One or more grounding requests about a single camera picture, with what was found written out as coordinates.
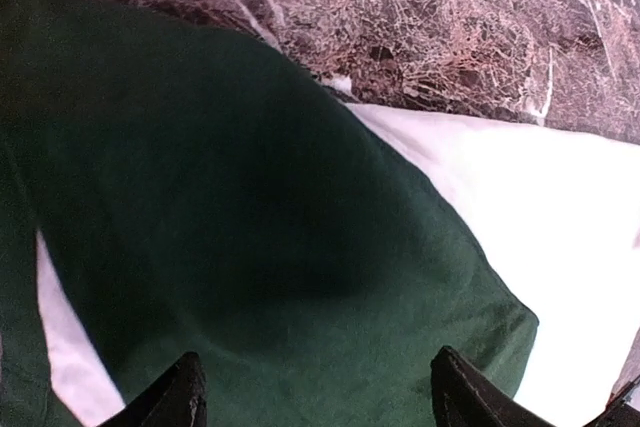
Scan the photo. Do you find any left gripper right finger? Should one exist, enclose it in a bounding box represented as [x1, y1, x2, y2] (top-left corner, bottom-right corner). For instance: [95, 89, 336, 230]
[431, 346, 550, 427]

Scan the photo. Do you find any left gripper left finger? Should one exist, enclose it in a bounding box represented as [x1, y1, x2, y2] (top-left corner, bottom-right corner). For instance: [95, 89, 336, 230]
[100, 352, 207, 427]

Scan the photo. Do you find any white and green raglan shirt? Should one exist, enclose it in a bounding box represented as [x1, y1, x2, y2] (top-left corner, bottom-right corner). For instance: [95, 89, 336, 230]
[1, 0, 639, 426]

